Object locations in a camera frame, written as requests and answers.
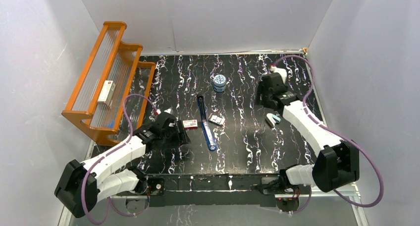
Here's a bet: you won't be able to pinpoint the red white staples box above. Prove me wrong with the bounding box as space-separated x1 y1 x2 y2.
182 119 198 129

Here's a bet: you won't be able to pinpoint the white light-blue staple remover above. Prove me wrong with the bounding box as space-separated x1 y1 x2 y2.
265 113 281 128

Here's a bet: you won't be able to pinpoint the blue black stapler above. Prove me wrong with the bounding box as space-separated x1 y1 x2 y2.
196 95 217 151

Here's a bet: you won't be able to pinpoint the silver staple strips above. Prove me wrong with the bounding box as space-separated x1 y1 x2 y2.
208 114 226 126

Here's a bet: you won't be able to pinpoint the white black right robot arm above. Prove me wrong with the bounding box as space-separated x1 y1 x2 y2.
256 73 360 193

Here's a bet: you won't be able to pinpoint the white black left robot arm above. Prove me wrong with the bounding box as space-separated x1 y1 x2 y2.
54 112 191 218

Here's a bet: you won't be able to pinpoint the blue white round tin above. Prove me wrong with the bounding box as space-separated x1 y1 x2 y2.
212 74 227 93

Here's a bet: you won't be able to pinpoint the orange wooden tiered shelf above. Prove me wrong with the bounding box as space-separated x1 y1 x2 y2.
62 21 156 146

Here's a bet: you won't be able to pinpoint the white red box on shelf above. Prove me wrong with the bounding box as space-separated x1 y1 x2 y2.
97 80 115 106

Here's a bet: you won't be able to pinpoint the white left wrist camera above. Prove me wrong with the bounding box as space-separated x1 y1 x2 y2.
155 108 174 117

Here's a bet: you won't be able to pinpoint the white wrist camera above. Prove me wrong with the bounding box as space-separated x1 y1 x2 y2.
155 108 174 117
269 65 288 84

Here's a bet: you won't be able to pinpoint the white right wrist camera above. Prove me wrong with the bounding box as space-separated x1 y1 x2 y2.
269 65 288 84

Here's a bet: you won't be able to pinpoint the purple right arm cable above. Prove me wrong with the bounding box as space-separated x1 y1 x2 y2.
271 55 384 215

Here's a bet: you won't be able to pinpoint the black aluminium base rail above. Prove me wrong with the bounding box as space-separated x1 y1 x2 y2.
64 171 362 215

